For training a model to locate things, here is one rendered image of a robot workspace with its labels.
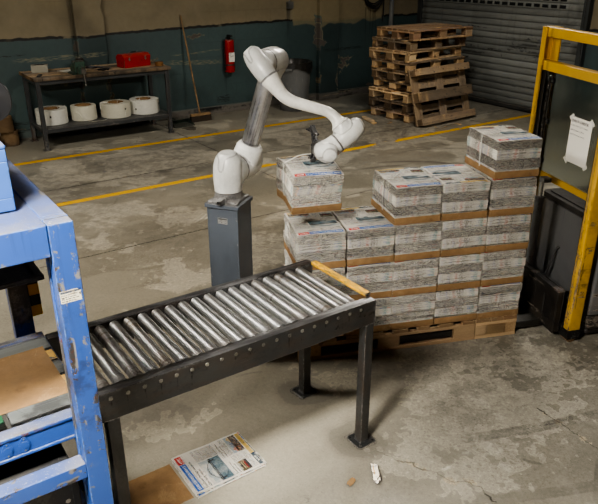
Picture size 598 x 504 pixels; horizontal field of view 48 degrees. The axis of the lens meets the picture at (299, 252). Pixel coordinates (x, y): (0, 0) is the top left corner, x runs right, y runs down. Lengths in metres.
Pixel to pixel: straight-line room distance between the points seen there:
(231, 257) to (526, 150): 1.80
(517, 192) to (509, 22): 7.56
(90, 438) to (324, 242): 1.89
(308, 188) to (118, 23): 6.75
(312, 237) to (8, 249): 2.09
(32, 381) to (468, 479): 1.99
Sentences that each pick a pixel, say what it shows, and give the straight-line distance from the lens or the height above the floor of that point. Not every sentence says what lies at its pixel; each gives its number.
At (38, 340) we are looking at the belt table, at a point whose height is 0.80.
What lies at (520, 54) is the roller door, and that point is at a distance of 11.45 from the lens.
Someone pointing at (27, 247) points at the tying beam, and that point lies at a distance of 2.02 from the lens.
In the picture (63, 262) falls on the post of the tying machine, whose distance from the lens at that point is 2.06.
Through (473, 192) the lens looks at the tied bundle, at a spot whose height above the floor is 1.00.
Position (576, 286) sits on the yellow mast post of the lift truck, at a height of 0.41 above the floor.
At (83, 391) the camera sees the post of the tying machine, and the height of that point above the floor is 0.98.
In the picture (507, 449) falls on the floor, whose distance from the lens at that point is 3.62.
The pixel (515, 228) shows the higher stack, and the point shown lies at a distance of 4.24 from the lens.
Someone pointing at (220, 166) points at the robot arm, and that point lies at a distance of 3.65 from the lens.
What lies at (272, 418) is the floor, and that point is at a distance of 3.66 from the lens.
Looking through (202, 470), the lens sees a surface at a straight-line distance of 3.37.
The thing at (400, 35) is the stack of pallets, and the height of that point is 1.21.
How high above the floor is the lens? 2.24
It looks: 24 degrees down
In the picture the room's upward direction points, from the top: straight up
